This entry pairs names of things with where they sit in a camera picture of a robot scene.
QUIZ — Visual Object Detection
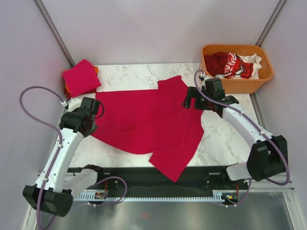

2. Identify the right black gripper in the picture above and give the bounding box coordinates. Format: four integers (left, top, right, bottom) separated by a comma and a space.
181, 86, 213, 111

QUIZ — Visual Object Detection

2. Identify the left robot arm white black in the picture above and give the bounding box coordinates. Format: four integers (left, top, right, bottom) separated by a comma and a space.
23, 97, 105, 217

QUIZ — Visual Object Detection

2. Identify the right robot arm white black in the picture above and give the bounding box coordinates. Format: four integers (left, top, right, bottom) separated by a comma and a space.
183, 78, 290, 189

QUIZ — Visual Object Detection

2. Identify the folded dark red t shirt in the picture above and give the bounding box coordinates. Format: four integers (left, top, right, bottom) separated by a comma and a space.
63, 83, 96, 99

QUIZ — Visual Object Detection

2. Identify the dark red crumpled t shirt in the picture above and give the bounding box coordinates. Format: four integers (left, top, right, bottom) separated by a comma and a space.
204, 52, 228, 76

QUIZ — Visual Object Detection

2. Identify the red white printed t shirt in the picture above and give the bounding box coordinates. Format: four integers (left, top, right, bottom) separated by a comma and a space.
213, 52, 262, 80

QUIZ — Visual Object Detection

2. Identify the orange plastic basket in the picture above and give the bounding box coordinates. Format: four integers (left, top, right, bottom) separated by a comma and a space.
199, 44, 273, 94

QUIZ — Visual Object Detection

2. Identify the folded pink t shirt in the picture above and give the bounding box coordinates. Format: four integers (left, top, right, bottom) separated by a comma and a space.
62, 59, 101, 90

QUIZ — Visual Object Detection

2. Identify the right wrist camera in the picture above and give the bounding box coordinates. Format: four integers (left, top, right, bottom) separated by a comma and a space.
199, 73, 211, 81

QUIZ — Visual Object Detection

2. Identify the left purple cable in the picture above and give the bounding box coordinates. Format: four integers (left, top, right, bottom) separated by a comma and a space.
19, 86, 129, 230

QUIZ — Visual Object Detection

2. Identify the purple cable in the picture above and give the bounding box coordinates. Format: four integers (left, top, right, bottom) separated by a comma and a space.
19, 86, 129, 230
194, 69, 291, 207

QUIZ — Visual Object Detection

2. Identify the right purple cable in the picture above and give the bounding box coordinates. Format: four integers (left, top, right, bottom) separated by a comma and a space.
194, 69, 291, 207

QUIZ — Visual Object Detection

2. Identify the grey slotted cable duct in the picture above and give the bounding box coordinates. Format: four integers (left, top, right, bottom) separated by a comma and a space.
74, 190, 238, 202

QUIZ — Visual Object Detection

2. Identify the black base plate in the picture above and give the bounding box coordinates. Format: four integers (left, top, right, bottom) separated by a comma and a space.
68, 165, 249, 198

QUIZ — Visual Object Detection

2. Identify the right aluminium frame post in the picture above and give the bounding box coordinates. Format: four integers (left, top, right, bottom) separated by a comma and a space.
255, 0, 288, 47

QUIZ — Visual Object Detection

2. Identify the aluminium frame post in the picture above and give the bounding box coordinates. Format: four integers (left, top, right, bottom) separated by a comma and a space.
33, 0, 75, 68
255, 0, 288, 47

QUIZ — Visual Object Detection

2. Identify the aluminium rail profile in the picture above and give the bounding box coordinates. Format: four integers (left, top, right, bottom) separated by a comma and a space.
37, 171, 295, 192

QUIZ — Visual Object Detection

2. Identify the left aluminium frame post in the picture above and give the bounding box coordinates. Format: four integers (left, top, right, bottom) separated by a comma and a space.
33, 0, 75, 68

